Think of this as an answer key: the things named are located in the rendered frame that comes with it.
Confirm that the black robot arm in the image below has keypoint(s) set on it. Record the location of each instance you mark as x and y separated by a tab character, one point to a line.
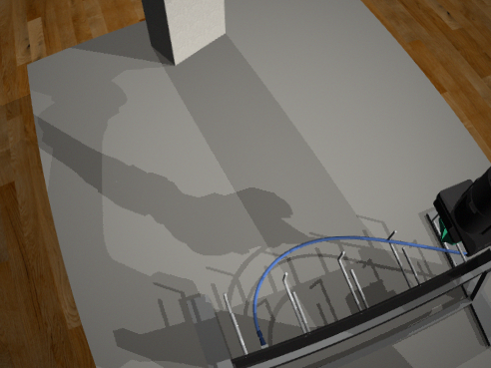
481	195

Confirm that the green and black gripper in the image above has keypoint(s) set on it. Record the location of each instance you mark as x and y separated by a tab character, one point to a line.
458	213

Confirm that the blue cable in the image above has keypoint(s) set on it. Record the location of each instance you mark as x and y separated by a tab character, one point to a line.
259	334

